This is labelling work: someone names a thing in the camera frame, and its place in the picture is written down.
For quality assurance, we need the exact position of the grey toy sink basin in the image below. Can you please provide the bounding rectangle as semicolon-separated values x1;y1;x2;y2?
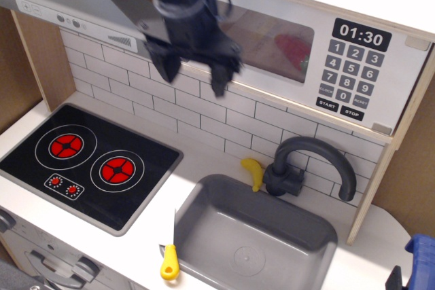
175;175;338;289

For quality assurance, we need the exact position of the yellow handled toy knife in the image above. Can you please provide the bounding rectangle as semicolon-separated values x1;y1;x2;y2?
159;206;180;281

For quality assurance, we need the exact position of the black clamp piece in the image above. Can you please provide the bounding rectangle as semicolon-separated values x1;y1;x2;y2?
385;266;404;290

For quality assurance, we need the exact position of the black toy stove top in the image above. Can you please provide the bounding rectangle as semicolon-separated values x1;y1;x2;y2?
1;104;183;236

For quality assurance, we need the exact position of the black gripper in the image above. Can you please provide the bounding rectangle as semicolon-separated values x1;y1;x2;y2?
138;4;241;97

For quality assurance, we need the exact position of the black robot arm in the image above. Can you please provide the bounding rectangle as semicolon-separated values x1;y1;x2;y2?
145;0;242;97

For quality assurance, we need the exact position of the dark grey toy faucet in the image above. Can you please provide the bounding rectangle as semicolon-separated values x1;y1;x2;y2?
262;136;357;202

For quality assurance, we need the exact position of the grey toy range hood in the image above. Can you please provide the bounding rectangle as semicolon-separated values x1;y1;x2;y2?
1;0;167;58

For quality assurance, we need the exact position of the grey toy oven door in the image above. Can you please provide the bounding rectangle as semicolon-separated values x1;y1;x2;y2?
1;208;140;289

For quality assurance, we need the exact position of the red toy chili pepper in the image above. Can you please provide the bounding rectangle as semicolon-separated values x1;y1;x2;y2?
274;34;311;73

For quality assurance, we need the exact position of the blue plastic object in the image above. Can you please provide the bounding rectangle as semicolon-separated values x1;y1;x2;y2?
405;234;434;290

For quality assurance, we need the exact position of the yellow toy banana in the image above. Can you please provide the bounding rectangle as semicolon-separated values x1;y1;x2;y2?
241;158;263;192

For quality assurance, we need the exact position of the wooden toy kitchen frame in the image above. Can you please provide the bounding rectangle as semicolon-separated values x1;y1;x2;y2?
1;0;434;234

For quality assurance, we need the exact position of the white toy microwave door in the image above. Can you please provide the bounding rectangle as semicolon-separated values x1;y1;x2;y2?
220;0;431;135

